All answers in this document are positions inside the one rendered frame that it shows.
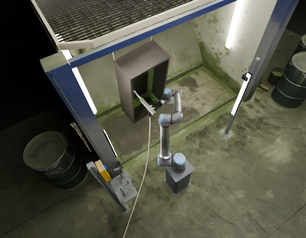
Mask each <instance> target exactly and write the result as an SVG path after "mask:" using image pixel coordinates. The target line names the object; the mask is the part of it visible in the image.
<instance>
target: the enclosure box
mask: <svg viewBox="0 0 306 238"><path fill-rule="evenodd" d="M170 58H171V56H170V55H169V54H168V53H167V52H165V51H164V50H163V49H162V48H161V47H160V46H159V45H158V44H157V43H156V42H155V41H154V40H151V41H150V42H148V43H146V44H144V45H142V46H140V47H138V48H136V49H134V50H132V51H130V52H128V53H126V54H124V55H123V56H121V57H119V58H117V59H116V60H114V66H115V72H116V79H117V85H118V90H119V96H120V102H121V107H122V110H123V111H124V113H125V114H126V115H127V117H128V118H129V119H130V120H131V122H132V123H133V124H135V123H136V122H138V121H139V120H141V119H142V118H144V117H145V116H147V115H148V110H147V109H146V107H145V106H144V105H143V104H142V103H141V102H140V99H139V97H138V96H137V95H136V94H135V93H134V92H133V91H134V90H135V91H136V93H137V94H138V95H139V96H140V97H141V98H143V99H144V100H145V101H146V102H147V103H148V104H149V105H151V104H153V103H155V102H154V100H156V101H157V102H159V100H161V99H163V97H164V89H165V85H166V79H167V74H168V69H169V63H170Z"/></svg>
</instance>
